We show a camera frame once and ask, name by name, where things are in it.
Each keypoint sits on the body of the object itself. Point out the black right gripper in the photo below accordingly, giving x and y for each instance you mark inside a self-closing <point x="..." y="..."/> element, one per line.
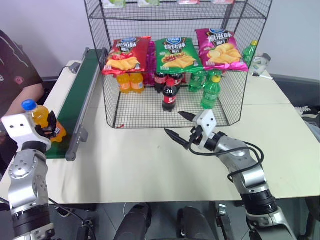
<point x="196" y="136"/>

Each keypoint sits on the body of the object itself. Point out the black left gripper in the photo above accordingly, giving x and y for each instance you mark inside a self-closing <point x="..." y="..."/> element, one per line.
<point x="46" y="131"/>

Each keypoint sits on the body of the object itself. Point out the orange soda bottle blue cap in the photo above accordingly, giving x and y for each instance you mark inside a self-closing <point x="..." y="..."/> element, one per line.
<point x="41" y="113"/>

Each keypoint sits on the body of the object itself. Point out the person's bare forearm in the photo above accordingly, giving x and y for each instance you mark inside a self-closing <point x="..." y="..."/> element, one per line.
<point x="25" y="100"/>

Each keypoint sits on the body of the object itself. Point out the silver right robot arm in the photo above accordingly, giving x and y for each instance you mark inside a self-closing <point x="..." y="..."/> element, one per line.
<point x="250" y="172"/>

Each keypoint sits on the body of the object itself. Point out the green conveyor belt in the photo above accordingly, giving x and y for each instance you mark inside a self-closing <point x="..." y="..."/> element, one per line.
<point x="75" y="100"/>

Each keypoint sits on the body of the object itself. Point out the cola bottle red cap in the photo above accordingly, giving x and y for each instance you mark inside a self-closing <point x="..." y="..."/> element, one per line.
<point x="170" y="96"/>

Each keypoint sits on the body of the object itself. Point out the green soda bottle yellow cap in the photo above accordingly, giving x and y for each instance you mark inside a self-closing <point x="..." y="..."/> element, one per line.
<point x="211" y="93"/>
<point x="249" y="52"/>

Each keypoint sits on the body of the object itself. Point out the small red scrap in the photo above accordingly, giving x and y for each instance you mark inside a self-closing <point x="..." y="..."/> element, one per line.
<point x="120" y="126"/>

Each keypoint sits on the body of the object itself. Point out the person in dark shirt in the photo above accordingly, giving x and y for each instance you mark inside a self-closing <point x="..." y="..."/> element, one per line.
<point x="15" y="67"/>

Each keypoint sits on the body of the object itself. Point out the purple foil snack bag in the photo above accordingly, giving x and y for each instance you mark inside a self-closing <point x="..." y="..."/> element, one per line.
<point x="150" y="65"/>

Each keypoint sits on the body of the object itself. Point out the green chips bag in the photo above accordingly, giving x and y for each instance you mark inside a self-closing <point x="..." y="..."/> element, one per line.
<point x="177" y="53"/>

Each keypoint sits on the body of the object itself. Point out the pink chips bag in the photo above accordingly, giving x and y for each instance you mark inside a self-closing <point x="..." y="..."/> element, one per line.
<point x="221" y="48"/>

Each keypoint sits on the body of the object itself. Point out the red chips bag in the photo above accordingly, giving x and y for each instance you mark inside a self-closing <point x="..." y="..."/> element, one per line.
<point x="125" y="55"/>

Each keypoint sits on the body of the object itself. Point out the white marker pen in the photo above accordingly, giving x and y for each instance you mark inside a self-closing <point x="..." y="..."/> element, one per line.
<point x="262" y="76"/>

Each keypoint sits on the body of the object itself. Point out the dark rounded shape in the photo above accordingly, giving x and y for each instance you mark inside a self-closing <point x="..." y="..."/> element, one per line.
<point x="193" y="225"/>
<point x="135" y="222"/>

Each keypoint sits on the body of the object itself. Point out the black white sneaker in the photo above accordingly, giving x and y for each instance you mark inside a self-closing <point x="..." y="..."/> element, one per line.
<point x="307" y="110"/>

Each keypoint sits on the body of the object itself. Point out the red snack pack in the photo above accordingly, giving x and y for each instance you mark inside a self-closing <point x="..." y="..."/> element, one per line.
<point x="188" y="1"/>

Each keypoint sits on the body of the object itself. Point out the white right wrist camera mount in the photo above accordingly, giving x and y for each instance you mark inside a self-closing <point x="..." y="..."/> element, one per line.
<point x="206" y="122"/>

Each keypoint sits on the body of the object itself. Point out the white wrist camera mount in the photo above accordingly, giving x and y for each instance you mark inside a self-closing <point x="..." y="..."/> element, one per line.
<point x="17" y="127"/>
<point x="206" y="122"/>

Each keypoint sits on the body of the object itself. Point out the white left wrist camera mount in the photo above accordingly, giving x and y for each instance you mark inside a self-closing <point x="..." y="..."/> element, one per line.
<point x="17" y="127"/>

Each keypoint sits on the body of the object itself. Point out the black metal stand bracket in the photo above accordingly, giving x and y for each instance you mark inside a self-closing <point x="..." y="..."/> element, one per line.
<point x="223" y="220"/>

